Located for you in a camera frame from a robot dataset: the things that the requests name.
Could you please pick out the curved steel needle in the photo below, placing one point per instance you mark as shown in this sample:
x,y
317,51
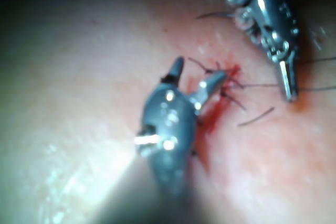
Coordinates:
x,y
215,14

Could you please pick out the black stitching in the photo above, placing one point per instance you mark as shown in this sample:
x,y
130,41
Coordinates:
x,y
231,98

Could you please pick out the black thread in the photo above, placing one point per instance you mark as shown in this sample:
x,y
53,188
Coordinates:
x,y
262,85

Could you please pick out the right arm needle driver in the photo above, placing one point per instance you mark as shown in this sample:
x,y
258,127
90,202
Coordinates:
x,y
170,121

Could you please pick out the left arm needle driver jaw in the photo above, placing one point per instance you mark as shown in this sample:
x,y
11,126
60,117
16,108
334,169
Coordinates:
x,y
286,82
294,77

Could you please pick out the dark right arm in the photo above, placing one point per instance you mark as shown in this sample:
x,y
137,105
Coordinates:
x,y
118,203

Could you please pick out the left arm needle driver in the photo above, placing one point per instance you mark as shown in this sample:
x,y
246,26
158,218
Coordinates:
x,y
273,22

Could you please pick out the tissue pad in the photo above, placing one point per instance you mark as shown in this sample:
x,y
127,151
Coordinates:
x,y
78,77

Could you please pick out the right arm needle driver jaw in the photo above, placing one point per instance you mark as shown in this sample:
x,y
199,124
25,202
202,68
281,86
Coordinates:
x,y
208,85
176,73

